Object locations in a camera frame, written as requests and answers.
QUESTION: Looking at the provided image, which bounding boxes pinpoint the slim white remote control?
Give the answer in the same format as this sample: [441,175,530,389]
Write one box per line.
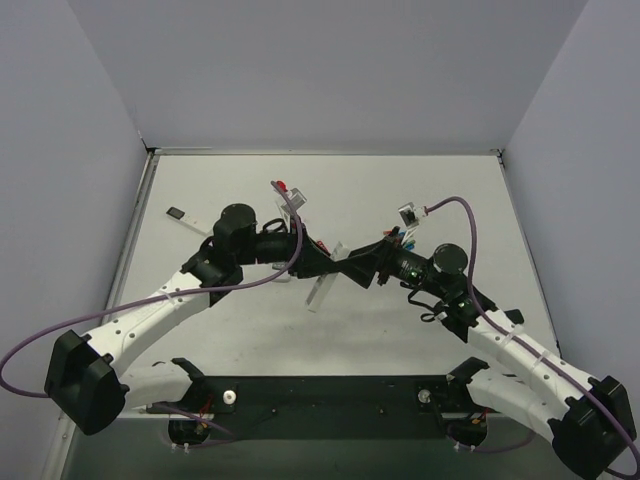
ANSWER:
[305,242,350,313]

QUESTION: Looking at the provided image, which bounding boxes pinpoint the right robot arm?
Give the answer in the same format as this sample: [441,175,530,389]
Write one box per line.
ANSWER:
[341,238,639,479]

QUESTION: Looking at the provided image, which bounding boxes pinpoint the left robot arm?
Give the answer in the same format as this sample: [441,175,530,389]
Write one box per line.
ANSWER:
[45,203,350,435]

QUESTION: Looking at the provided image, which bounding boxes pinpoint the white remote black tip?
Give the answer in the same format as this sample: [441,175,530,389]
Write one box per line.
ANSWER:
[166,206,211,237]

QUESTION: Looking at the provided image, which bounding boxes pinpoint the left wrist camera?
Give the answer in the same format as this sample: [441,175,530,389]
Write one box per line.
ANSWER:
[272,180,307,228]

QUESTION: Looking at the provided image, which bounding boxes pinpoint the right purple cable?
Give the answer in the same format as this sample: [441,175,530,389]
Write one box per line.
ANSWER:
[422,195,639,476]

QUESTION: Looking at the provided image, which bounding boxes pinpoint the purple cable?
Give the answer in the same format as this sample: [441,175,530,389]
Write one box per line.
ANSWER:
[422,195,639,476]
[0,179,304,446]

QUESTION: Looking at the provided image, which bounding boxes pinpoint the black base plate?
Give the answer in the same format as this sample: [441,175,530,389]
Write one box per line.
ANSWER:
[174,375,491,443]

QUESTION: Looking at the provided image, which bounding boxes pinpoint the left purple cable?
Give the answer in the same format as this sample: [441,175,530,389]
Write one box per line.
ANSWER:
[0,179,304,446]

